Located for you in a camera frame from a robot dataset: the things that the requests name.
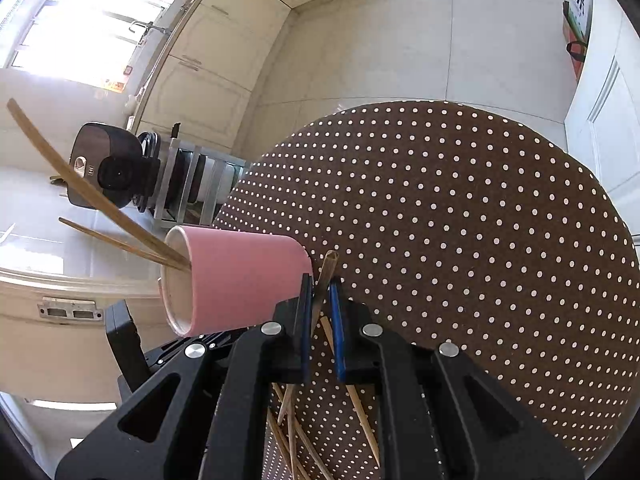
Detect kitchen window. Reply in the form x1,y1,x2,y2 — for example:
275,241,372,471
6,0,174,93

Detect metal storage rack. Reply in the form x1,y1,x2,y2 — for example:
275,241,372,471
148,138,250,230

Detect brown polka dot tablecloth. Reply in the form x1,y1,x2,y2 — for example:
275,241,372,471
214,101,639,470

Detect cream lower cabinets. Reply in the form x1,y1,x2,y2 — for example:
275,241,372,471
132,0,291,153

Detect pink ceramic cup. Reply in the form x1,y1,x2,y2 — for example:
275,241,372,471
160,226,312,337

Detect dark wooden chopstick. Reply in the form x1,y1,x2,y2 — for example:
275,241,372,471
277,250,340,424

